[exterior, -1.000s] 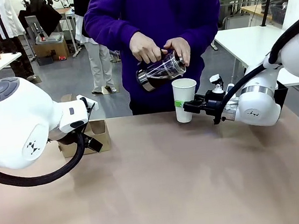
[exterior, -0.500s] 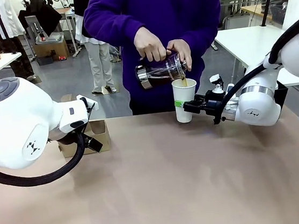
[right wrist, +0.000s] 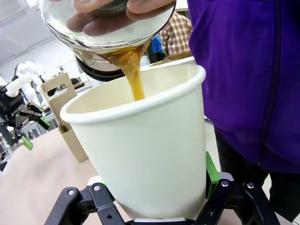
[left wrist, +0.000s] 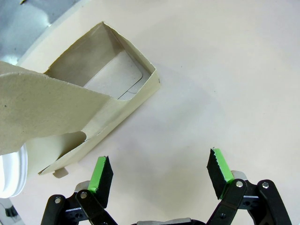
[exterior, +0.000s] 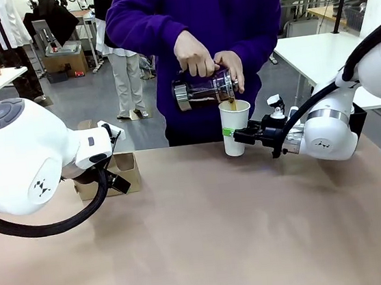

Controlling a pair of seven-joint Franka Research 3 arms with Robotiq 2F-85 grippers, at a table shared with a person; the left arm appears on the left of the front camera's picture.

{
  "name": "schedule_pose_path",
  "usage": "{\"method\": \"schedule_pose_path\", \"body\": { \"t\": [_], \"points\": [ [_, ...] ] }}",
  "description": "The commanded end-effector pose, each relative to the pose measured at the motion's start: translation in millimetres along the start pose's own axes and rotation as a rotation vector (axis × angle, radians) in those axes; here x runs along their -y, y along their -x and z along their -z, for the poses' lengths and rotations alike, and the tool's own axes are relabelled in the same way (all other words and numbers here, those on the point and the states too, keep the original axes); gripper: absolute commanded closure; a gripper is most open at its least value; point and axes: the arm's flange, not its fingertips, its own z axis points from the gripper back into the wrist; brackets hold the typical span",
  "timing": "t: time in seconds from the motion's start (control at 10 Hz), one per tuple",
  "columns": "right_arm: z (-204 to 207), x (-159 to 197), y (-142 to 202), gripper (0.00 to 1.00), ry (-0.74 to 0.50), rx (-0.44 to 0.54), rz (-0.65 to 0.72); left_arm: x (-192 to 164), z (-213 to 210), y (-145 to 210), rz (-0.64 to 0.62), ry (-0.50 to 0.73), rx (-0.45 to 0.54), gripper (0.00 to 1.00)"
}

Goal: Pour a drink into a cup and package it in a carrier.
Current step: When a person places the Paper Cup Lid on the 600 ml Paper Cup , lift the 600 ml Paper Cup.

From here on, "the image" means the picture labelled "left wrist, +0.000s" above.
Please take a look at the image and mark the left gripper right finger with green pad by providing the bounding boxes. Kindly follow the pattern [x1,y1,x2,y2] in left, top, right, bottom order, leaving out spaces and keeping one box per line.
[206,148,293,225]

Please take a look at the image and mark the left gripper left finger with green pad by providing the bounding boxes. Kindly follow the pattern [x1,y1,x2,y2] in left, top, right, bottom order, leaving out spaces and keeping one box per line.
[41,154,118,225]

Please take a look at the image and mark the brown cardboard cup carrier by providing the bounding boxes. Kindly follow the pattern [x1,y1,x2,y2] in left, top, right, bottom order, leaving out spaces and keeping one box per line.
[0,21,161,179]

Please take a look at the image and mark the short white lidded paper cup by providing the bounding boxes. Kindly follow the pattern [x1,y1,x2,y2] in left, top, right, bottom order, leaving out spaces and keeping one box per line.
[0,144,29,199]

